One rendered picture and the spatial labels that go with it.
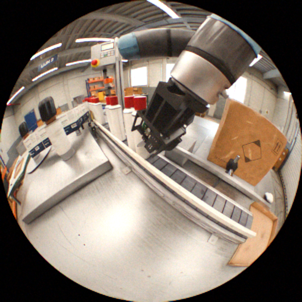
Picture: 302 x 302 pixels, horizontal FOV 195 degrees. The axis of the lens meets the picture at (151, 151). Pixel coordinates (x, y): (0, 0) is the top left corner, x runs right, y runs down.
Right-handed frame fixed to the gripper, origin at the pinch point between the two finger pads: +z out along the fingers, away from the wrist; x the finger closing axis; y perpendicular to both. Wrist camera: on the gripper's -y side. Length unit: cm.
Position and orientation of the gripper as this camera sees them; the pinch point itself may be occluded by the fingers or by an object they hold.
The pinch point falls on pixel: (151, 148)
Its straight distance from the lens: 27.6
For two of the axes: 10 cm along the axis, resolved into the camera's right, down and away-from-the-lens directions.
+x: 6.1, 7.8, -1.5
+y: -7.1, 4.5, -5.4
